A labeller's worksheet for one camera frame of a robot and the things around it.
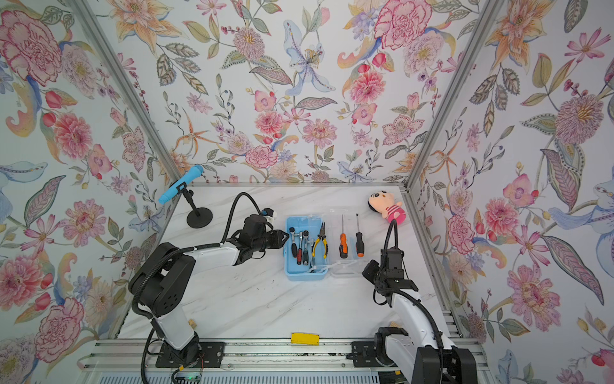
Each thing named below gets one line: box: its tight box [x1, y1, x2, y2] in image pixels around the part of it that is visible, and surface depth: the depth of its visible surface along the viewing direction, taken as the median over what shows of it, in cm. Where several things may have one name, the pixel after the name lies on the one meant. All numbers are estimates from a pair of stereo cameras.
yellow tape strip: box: [290, 332, 321, 346], surface depth 78 cm
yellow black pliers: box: [311, 221, 329, 259], surface depth 94 cm
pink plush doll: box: [367, 190, 407, 226], surface depth 108 cm
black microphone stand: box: [175, 181, 214, 229], surface depth 109 cm
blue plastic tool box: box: [283, 216, 329, 281], surface depth 97 cm
